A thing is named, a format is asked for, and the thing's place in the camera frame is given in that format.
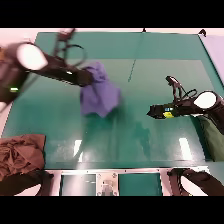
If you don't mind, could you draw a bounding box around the brown garment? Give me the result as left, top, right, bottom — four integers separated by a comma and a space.
0, 133, 47, 183

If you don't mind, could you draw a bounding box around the black cable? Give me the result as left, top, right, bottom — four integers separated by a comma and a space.
63, 44, 88, 68
181, 88, 198, 101

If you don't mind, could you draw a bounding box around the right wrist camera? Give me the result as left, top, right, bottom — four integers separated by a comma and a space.
165, 75, 185, 102

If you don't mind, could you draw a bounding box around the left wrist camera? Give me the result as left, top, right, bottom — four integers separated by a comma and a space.
53, 29, 78, 61

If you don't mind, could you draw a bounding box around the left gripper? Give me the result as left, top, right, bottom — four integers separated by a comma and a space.
66, 66, 95, 88

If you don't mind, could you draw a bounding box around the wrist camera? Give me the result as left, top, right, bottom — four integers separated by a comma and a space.
53, 29, 78, 61
165, 75, 185, 102

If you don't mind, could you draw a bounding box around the purple T-shirt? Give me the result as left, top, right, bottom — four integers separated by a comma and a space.
79, 60, 123, 119

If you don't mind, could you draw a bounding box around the silver frame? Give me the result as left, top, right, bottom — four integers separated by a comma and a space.
44, 166, 214, 197

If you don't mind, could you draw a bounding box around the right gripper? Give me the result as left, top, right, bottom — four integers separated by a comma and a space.
147, 102, 177, 121

